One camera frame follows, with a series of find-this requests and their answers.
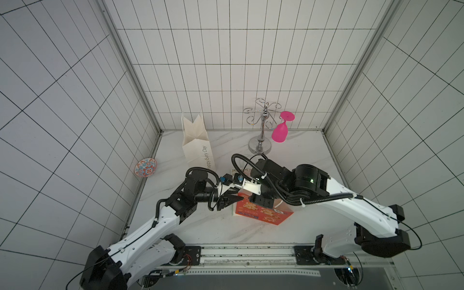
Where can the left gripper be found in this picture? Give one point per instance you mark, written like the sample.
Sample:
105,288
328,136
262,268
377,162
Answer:
225,200

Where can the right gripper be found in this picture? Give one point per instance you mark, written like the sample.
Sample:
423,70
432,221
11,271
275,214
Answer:
264,197

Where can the red printed paper bag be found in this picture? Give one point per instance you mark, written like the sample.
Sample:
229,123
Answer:
276,215

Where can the green Fresh paper bag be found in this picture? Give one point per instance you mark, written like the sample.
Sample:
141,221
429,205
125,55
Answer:
246,170

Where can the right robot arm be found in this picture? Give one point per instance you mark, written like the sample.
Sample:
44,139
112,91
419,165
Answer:
375,228

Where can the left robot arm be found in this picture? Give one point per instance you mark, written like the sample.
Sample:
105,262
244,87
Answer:
154,244

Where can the white Happy Every Day bag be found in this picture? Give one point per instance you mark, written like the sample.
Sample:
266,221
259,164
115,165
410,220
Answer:
196,144

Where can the chrome cup holder stand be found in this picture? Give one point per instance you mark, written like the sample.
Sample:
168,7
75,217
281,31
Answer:
263,116

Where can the pink plastic wine glass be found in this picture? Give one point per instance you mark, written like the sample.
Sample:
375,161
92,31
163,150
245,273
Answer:
280,133

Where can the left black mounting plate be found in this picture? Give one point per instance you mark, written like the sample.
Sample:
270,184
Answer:
191,257

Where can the black mounting plate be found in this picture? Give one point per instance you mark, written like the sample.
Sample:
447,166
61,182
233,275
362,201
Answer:
309,255
191,257

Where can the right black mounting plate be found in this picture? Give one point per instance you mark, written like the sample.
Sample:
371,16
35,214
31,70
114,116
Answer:
309,255

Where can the patterned ceramic bowl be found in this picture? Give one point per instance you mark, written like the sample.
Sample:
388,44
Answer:
145,168

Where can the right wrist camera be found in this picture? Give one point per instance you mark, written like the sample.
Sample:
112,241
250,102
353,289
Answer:
251,186

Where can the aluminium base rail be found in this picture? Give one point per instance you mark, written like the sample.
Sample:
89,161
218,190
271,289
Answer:
242,259

